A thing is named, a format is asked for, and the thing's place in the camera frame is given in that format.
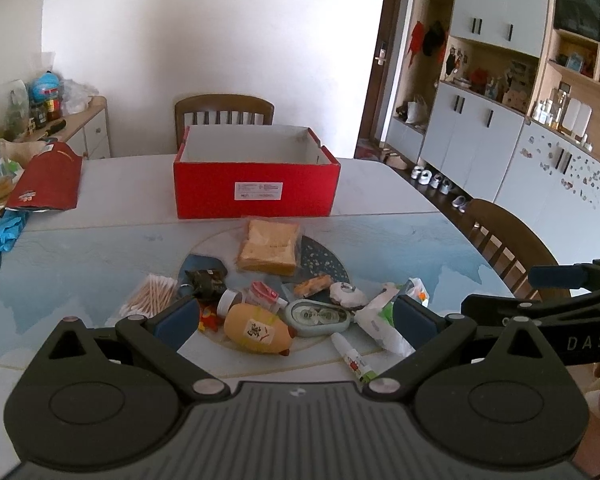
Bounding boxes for cotton swab pack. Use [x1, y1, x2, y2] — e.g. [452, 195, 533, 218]
[120, 274, 179, 318]

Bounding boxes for red cardboard box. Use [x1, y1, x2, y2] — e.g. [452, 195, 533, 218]
[173, 125, 341, 220]

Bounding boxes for wooden slat back chair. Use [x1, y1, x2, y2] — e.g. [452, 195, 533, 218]
[174, 94, 275, 156]
[462, 198, 571, 303]

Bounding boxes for pink sachet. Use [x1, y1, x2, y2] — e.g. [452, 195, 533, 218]
[250, 281, 289, 311]

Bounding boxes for brown door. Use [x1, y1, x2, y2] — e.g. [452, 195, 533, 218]
[370, 0, 416, 148]

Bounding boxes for blue globe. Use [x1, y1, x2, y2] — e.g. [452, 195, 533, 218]
[30, 72, 62, 103]

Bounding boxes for tan squishy animal toy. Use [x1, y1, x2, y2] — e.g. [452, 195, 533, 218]
[222, 302, 297, 357]

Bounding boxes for black snack packet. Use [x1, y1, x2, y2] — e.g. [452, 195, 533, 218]
[185, 269, 227, 301]

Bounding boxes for row of shoes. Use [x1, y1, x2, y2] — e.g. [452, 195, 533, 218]
[411, 164, 473, 212]

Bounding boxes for wooden sideboard white drawers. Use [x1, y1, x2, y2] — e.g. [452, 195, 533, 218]
[10, 96, 112, 161]

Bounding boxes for orange wrapped snack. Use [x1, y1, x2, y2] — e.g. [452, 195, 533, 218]
[294, 275, 333, 298]

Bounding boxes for black hat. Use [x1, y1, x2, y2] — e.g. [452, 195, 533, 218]
[422, 21, 448, 58]

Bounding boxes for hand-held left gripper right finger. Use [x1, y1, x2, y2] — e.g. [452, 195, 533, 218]
[362, 294, 556, 403]

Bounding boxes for clear plastic bag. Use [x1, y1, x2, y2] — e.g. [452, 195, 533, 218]
[60, 79, 101, 113]

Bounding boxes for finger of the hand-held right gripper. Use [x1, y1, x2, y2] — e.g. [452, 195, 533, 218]
[461, 291, 600, 331]
[527, 258, 600, 293]

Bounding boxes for white wooden cabinet unit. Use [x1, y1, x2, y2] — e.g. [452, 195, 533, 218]
[385, 0, 600, 256]

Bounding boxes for red yellow snack packet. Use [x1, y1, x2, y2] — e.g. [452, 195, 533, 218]
[197, 305, 226, 333]

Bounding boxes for grey correction tape dispenser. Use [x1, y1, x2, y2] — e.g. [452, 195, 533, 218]
[284, 299, 355, 338]

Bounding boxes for bagged sliced bread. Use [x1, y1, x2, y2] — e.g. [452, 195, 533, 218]
[236, 217, 302, 277]

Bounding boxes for red hanging ornament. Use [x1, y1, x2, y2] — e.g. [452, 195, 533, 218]
[407, 21, 426, 68]

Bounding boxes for white bag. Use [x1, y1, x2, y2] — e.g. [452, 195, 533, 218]
[406, 95, 428, 126]

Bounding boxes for blue printed table mat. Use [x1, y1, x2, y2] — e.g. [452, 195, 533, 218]
[0, 210, 516, 376]

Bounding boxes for clear glass vase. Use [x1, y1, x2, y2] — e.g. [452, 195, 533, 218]
[0, 80, 31, 143]

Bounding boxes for red box lid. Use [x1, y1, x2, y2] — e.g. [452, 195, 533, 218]
[6, 141, 84, 212]

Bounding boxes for white green glue pen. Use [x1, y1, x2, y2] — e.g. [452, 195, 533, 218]
[330, 332, 378, 385]

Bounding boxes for blue disposable gloves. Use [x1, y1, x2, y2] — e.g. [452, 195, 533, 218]
[0, 210, 31, 263]

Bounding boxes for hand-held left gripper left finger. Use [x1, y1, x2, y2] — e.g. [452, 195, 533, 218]
[45, 296, 231, 403]

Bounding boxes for white green plastic packet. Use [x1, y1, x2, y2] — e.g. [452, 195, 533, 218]
[354, 277, 431, 358]

